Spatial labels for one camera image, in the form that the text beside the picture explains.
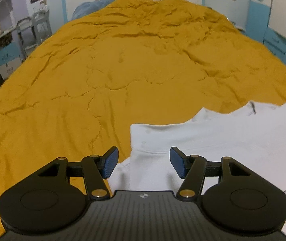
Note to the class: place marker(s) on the blue pillow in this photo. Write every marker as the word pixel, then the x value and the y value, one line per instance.
pixel 90 6

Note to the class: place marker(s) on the grey metal cart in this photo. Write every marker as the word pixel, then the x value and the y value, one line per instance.
pixel 25 25

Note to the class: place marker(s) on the desk with blue drawers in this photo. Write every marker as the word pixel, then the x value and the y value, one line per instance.
pixel 7 60

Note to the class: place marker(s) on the blue and white wardrobe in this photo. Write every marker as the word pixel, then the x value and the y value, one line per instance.
pixel 278 47

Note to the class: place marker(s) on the white printed sweatshirt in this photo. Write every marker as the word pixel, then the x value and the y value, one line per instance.
pixel 233 143

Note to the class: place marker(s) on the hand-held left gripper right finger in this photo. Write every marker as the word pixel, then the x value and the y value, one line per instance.
pixel 178 162

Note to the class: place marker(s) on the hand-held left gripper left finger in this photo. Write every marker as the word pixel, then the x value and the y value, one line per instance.
pixel 110 163

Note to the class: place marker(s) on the white wall switch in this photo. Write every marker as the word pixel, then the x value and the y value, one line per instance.
pixel 44 2

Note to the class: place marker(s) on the yellow quilted blanket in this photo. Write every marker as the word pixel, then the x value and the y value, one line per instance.
pixel 107 67

